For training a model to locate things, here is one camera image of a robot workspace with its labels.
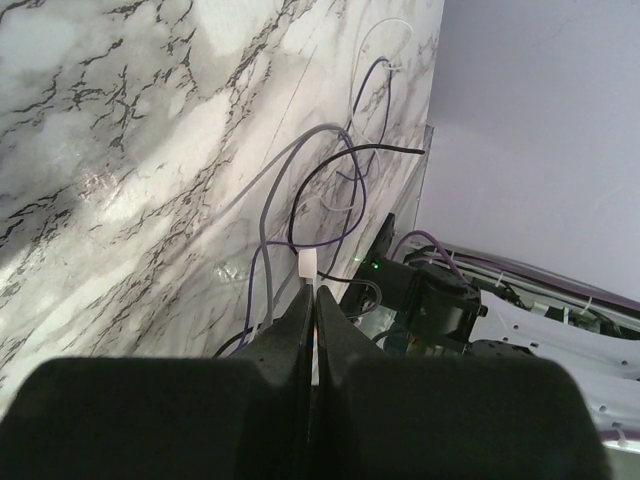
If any purple thin wire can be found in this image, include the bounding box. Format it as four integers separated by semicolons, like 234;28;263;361
217;55;401;359

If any black thin wire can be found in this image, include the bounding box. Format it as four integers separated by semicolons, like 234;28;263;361
212;142;426;359

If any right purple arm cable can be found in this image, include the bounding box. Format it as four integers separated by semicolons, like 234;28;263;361
392;229;640;314

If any translucent white zip tie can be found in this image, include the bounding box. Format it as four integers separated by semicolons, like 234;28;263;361
297;247;319;387

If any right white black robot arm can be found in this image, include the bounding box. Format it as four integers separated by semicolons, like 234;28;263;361
341;217;639;479

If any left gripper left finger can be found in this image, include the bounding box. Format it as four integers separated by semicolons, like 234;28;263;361
1;286;314;479

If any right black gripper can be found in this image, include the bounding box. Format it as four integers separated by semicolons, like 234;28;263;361
339;213;415;325

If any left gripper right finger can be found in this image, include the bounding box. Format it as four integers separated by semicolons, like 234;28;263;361
309;287;611;479

